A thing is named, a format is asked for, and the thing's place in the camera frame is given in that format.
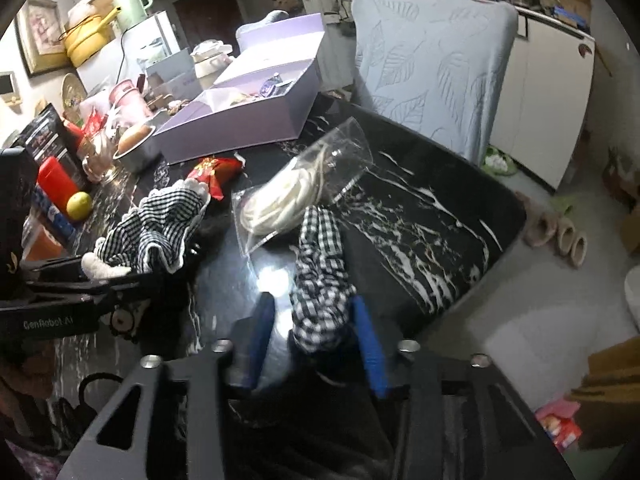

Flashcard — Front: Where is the lavender gift box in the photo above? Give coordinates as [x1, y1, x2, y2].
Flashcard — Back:
[152, 14, 326, 166]

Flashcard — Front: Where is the plain black box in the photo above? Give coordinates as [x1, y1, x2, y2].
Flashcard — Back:
[0, 147, 38, 286]

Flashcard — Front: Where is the black printed box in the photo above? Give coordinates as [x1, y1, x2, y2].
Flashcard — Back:
[17, 104, 76, 161]

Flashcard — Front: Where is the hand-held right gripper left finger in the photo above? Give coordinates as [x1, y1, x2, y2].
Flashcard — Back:
[60, 292, 278, 480]

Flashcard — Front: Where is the clear bag of white cord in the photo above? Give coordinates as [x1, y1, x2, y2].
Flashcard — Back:
[231, 116, 376, 256]

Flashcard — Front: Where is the white refrigerator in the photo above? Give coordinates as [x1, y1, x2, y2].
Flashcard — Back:
[75, 10, 181, 96]

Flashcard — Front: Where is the tall cardboard box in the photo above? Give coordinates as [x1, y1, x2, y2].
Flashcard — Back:
[75, 0, 123, 21]

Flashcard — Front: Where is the wall intercom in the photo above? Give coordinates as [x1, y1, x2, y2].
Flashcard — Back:
[0, 71, 21, 106]

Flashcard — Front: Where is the blue label bottle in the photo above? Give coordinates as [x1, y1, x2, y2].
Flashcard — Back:
[32, 185, 78, 241]

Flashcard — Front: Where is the open cardboard box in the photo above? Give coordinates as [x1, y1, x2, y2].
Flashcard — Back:
[555, 0, 593, 26]

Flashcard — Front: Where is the black white checkered cloth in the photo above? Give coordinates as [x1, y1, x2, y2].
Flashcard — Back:
[287, 205, 358, 356]

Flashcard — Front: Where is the white plush doll checkered dress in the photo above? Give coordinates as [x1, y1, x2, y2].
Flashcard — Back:
[80, 180, 213, 343]

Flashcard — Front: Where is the white jar appliance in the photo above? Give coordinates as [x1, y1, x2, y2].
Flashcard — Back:
[190, 40, 236, 78]

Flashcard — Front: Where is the red plastic container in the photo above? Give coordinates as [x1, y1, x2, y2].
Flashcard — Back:
[37, 156, 93, 211]

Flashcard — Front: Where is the framed picture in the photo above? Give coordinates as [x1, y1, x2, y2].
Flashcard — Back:
[14, 0, 68, 78]

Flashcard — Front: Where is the glass cup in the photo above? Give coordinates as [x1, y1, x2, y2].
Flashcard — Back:
[82, 125, 121, 183]

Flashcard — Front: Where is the red snack packet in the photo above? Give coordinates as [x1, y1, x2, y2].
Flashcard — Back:
[186, 156, 246, 202]

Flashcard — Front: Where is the pink cup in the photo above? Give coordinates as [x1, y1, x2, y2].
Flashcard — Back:
[107, 77, 151, 126]

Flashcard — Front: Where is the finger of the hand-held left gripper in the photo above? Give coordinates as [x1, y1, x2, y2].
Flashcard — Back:
[20, 255, 88, 283]
[30, 277, 143, 311]

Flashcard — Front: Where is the metal bowl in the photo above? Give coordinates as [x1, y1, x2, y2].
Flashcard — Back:
[112, 125, 163, 173]

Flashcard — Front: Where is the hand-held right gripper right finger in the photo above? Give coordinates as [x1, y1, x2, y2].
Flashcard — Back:
[350, 295, 576, 480]

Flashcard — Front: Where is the yellow lemon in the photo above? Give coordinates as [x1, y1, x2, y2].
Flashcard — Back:
[66, 191, 93, 221]

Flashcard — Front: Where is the yellow pot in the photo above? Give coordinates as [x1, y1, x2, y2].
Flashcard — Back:
[59, 6, 123, 67]

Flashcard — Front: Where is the large brown board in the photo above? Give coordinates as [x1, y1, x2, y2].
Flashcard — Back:
[570, 335, 640, 451]

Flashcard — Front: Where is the red snack bag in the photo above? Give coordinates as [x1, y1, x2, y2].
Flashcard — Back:
[80, 110, 108, 141]

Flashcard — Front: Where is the wooden handrail pole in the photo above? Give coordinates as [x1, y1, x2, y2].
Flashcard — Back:
[515, 0, 613, 78]

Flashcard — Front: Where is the white cabinet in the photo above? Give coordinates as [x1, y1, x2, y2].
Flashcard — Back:
[490, 5, 596, 196]

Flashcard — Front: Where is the crumpled clear plastic bag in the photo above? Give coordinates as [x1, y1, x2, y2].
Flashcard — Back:
[67, 2, 101, 28]

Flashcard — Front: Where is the brown cardboard box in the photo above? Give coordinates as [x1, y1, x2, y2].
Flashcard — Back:
[620, 210, 640, 256]
[602, 147, 640, 201]

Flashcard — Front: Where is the white plastic bag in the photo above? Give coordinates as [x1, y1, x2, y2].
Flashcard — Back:
[624, 265, 640, 311]

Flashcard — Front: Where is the dark brown door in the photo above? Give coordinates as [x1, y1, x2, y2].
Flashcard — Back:
[172, 0, 246, 36]

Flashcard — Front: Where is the woven basket plate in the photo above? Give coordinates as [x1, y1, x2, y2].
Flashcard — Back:
[61, 72, 91, 121]

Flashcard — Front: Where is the red pink package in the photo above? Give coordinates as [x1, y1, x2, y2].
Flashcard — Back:
[535, 400, 583, 453]

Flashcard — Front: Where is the light blue covered chair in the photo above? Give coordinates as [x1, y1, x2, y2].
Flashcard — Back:
[235, 10, 291, 36]
[351, 0, 519, 166]

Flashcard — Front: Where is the white box of small bottles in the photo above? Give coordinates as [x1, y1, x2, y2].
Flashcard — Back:
[145, 47, 201, 101]

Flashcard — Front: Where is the pale green kettle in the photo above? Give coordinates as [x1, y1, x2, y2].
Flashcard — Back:
[112, 0, 153, 36]

